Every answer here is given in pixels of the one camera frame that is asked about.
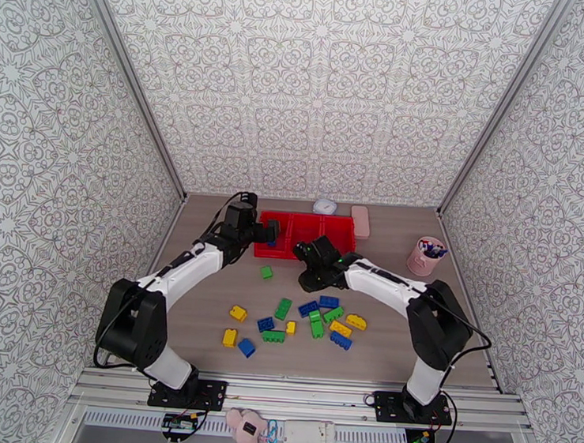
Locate long green lego brick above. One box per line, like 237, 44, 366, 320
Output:
306, 309, 327, 341

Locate red plastic bin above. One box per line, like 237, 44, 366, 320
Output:
253, 210, 296, 261
288, 212, 326, 263
321, 214, 359, 255

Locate pink oblong case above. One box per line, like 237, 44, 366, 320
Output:
349, 205, 373, 242

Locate pink pen cup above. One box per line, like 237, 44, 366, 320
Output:
405, 235, 452, 280

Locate white plastic box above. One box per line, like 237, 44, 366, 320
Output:
281, 417, 338, 443

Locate pink plush toy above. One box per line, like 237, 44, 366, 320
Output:
224, 407, 269, 443

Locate small circuit board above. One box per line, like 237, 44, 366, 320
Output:
161, 414, 197, 433

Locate aluminium table side rail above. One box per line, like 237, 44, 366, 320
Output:
107, 193, 190, 373
426, 211, 514, 394

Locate aluminium mounting rail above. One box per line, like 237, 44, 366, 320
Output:
68, 362, 535, 437

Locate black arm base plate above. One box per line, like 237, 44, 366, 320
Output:
372, 389, 456, 428
147, 375, 229, 413

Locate aluminium frame post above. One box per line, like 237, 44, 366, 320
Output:
435, 0, 569, 226
61, 0, 200, 203

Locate white slotted cable duct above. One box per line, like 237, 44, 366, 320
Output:
82, 409, 412, 443

